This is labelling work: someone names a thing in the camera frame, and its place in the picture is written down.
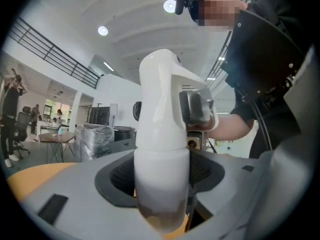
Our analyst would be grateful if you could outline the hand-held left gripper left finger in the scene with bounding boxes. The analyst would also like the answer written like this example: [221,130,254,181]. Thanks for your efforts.
[21,150,163,240]

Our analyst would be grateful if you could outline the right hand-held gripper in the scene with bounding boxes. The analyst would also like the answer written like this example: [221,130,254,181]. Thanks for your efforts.
[178,88,220,151]

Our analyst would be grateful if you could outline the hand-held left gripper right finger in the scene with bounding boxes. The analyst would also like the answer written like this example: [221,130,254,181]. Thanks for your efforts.
[187,133,315,240]

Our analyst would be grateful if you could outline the person's right forearm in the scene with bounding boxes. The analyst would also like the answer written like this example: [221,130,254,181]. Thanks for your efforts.
[207,112,256,147]

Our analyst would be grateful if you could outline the wooden table black metal legs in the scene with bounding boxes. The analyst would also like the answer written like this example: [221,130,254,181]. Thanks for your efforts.
[37,131,77,164]

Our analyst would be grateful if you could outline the black equipment case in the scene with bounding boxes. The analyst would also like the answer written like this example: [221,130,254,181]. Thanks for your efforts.
[109,125,138,156]

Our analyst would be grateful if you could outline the black chest-mounted screen device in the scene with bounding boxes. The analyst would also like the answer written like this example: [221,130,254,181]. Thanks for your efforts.
[220,8,306,107]

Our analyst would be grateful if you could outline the black coat stand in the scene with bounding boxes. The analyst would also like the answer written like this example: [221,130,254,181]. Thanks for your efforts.
[81,105,92,122]

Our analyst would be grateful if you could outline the black monitor screen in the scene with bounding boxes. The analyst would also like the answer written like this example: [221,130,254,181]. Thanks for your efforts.
[88,103,112,126]

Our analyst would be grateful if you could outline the black office chair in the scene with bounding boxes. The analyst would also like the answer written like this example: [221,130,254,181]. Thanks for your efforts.
[13,105,33,160]

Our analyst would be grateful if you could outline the person's head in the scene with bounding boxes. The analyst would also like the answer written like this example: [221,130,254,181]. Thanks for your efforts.
[188,0,248,32]

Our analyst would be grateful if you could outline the black metal balcony railing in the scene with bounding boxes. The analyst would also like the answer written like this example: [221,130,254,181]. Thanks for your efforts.
[7,16,101,90]

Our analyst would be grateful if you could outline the black head-worn camera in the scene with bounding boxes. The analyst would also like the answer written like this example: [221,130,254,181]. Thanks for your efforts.
[174,0,201,22]

